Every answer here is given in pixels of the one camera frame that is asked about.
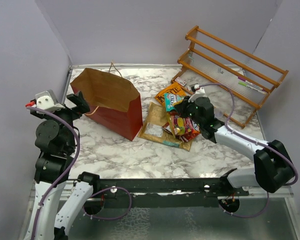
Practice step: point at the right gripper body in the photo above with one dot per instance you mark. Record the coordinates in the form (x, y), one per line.
(188, 110)

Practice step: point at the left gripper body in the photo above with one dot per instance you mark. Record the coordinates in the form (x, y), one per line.
(68, 115)

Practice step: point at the orange Fox's fruits candy bag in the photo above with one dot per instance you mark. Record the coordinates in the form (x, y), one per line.
(182, 125)

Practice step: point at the teal Fox's candy bag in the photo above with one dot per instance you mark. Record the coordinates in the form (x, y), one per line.
(170, 100)

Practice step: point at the brown red paper bag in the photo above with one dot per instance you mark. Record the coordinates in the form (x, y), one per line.
(113, 101)

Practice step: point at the orange Kettle chips bag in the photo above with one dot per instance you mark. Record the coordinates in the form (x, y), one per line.
(174, 88)

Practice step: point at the gold snack bag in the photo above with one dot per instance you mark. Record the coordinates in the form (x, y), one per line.
(152, 128)

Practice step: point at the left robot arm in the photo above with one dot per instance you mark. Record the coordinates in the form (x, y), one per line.
(59, 146)

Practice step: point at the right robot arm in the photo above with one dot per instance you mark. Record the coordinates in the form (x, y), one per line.
(272, 168)

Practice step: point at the small clear plastic cup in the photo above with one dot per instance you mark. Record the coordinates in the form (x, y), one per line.
(218, 114)

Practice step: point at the small white red card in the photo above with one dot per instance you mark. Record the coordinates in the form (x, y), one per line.
(180, 81)

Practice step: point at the wooden orange shelf rack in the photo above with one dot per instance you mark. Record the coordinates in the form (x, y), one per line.
(210, 59)

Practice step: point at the markers on shelf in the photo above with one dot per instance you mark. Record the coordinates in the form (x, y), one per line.
(250, 85)

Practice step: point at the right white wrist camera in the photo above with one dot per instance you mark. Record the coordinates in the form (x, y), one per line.
(198, 92)

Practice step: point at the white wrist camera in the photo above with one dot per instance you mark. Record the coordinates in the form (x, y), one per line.
(198, 92)
(47, 101)

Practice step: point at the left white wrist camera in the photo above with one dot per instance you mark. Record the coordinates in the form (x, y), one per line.
(47, 101)

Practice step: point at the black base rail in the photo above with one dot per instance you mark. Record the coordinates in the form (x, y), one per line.
(162, 193)

